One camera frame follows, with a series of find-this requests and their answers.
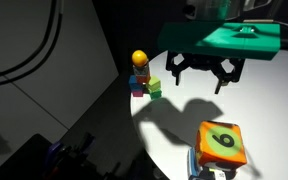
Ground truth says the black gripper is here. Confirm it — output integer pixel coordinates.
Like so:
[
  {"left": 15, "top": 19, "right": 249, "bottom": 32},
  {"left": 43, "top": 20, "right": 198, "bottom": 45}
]
[{"left": 166, "top": 51, "right": 245, "bottom": 94}]

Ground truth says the orange plushy number cube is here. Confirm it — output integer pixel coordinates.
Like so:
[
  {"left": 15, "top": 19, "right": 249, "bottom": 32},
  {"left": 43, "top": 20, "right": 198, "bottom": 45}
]
[{"left": 195, "top": 121, "right": 247, "bottom": 170}]

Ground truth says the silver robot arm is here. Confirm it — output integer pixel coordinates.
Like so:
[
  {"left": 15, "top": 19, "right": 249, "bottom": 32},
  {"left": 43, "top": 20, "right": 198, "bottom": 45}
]
[{"left": 158, "top": 0, "right": 281, "bottom": 88}]

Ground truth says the checkered plush cube with pictures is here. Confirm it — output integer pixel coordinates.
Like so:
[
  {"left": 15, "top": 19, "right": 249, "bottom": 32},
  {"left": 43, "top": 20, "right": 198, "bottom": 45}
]
[{"left": 187, "top": 147, "right": 236, "bottom": 180}]

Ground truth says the light green block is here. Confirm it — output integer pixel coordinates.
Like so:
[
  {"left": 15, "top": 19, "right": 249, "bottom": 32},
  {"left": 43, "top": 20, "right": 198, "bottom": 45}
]
[{"left": 146, "top": 76, "right": 161, "bottom": 92}]

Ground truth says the dark green block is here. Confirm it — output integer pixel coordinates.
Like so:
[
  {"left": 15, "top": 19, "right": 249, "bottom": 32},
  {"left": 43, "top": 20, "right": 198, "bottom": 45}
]
[{"left": 149, "top": 89, "right": 162, "bottom": 100}]

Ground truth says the orange-red block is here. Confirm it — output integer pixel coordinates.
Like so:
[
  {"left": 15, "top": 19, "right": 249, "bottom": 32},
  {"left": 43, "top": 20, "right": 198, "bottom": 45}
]
[{"left": 136, "top": 75, "right": 151, "bottom": 84}]

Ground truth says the grey block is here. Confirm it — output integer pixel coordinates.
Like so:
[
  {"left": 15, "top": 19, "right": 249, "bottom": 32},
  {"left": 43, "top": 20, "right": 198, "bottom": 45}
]
[{"left": 133, "top": 64, "right": 150, "bottom": 76}]

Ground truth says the blue block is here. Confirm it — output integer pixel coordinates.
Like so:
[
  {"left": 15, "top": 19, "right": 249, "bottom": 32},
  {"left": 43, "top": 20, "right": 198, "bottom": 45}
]
[{"left": 128, "top": 75, "right": 143, "bottom": 91}]

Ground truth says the magenta block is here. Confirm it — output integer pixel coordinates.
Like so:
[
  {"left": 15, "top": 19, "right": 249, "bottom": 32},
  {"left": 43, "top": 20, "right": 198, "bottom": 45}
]
[{"left": 132, "top": 90, "right": 144, "bottom": 97}]

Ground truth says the dark clamp cluster bottom left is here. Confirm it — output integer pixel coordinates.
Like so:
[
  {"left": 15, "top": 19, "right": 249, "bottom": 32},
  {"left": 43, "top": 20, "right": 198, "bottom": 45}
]
[{"left": 37, "top": 133, "right": 122, "bottom": 180}]

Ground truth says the black cable on wall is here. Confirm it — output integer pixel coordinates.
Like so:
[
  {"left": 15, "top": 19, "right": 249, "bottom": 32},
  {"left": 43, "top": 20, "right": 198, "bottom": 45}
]
[{"left": 0, "top": 0, "right": 64, "bottom": 88}]

